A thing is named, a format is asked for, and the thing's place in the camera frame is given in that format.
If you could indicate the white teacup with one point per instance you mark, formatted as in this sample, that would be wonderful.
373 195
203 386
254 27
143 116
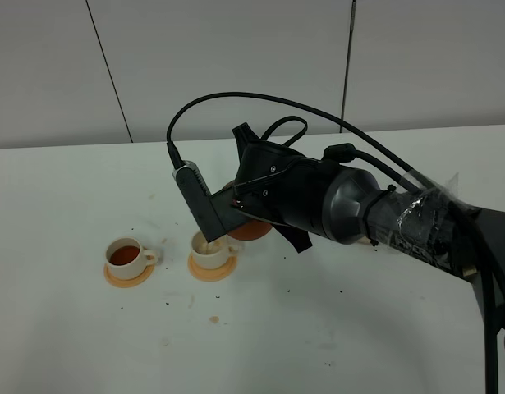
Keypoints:
214 254
126 258

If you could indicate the brown clay teapot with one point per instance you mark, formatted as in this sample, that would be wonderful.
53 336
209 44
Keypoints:
251 231

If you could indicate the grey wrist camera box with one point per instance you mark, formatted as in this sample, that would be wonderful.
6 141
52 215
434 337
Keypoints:
198 199

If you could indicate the left orange saucer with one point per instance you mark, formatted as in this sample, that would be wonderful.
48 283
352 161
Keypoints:
127 281

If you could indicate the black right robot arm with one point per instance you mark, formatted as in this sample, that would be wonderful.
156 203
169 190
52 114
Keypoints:
347 195

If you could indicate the orange saucer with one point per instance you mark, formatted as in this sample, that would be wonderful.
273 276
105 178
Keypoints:
211 275
127 281

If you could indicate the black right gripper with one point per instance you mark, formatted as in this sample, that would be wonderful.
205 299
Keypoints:
278 185

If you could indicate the right orange saucer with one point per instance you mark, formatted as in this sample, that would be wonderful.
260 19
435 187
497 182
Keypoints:
211 275

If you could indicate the right white teacup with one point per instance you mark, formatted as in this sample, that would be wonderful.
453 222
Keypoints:
214 254

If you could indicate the beige round teapot coaster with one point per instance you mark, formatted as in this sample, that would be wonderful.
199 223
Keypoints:
365 241

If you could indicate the left white teacup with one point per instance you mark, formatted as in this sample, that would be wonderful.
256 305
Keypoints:
126 258

